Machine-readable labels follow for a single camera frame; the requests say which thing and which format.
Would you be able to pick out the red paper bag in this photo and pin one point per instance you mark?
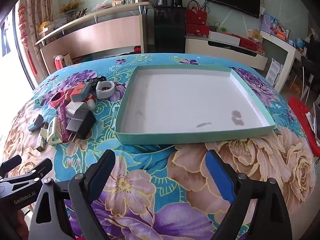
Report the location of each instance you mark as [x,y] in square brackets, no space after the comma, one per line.
[58,62]

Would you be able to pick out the orange flower arrangement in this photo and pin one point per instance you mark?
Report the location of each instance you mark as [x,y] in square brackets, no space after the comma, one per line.
[71,7]

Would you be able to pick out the black charger plug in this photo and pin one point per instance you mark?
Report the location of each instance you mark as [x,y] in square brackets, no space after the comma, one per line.
[82,125]

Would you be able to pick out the patterned metal bar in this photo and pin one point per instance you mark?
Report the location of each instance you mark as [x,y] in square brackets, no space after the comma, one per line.
[41,142]

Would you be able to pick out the black chair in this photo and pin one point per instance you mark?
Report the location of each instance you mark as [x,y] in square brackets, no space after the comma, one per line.
[310,62]

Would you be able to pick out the white shallow tray box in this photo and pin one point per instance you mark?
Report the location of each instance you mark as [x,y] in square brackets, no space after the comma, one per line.
[187,100]

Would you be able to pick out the wooden wall shelf unit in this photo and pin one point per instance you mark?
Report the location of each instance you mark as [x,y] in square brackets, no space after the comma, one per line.
[100,33]

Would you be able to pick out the steel cups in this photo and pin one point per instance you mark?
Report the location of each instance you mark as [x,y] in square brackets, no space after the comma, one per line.
[128,0]

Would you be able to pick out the white television stand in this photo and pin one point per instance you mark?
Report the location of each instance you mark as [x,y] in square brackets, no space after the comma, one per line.
[212,50]

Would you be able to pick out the floral printed blanket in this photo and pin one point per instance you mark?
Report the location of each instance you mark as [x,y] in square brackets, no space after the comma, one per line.
[150,160]

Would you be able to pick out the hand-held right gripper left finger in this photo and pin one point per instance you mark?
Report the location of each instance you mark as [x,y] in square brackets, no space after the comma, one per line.
[96,180]

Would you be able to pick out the red plastic stool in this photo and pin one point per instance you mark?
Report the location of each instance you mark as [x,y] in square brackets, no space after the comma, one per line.
[300,115]

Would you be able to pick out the white flat box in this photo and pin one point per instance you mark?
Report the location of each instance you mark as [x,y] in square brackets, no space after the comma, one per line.
[223,38]

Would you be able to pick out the red crate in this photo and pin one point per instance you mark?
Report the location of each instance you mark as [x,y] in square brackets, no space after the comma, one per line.
[138,49]

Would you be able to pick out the white charger plug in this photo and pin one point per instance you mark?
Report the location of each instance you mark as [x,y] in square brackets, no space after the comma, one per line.
[75,108]

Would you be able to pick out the white desk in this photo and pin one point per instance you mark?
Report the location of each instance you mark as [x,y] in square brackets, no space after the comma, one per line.
[287,52]

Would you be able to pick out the purple tube with label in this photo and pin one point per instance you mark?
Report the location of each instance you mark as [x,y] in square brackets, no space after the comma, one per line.
[62,120]

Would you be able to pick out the red hanging decoration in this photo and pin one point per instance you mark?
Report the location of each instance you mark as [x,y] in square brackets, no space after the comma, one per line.
[25,35]

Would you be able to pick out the white plastic clip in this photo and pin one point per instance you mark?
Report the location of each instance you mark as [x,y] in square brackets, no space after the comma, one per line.
[53,131]

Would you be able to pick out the white printed paper board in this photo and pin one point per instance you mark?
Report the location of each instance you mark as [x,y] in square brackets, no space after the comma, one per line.
[274,71]

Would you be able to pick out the red handbag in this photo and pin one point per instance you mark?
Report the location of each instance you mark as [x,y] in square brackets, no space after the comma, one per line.
[196,16]

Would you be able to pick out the black toy car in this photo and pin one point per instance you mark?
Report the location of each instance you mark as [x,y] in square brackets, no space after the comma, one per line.
[93,82]

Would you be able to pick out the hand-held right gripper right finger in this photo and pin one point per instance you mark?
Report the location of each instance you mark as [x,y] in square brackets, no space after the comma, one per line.
[220,177]

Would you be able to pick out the orange blue toy knife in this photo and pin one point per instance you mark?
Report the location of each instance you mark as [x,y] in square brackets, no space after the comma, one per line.
[35,123]
[80,91]

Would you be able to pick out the beige curtain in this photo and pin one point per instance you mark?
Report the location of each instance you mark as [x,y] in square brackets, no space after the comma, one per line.
[41,17]

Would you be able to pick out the red patterned boxes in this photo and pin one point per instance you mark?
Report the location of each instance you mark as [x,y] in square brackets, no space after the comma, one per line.
[251,44]

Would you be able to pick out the pink smartwatch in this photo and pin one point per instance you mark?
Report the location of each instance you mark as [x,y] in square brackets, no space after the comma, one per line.
[56,100]

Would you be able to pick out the red gift box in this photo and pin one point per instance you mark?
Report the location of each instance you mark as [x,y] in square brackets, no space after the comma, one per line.
[197,30]

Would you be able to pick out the blue globe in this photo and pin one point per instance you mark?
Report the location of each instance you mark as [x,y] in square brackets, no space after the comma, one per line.
[298,43]

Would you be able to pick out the brown cardboard box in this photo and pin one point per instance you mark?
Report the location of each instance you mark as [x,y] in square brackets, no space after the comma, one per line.
[67,58]

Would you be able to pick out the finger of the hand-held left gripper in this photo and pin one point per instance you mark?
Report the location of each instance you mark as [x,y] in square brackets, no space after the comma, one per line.
[41,166]
[11,161]

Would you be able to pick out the blue desk calendar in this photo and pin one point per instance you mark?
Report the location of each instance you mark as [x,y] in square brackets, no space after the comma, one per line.
[266,22]

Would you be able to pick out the yellow small box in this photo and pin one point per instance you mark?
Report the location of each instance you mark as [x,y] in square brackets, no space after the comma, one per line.
[117,2]

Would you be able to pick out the white smartwatch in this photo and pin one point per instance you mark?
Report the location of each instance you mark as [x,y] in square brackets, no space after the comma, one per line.
[105,88]

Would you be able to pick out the black tea bar machine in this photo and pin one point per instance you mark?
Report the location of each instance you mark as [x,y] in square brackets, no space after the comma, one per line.
[170,30]

